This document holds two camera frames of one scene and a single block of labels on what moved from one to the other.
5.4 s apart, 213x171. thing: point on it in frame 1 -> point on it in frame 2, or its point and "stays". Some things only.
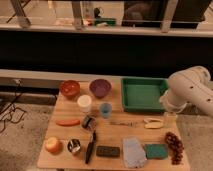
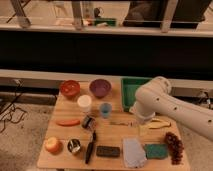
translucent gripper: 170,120 -> 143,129
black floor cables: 15,109 stays
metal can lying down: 89,122 stays
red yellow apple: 53,145 stays
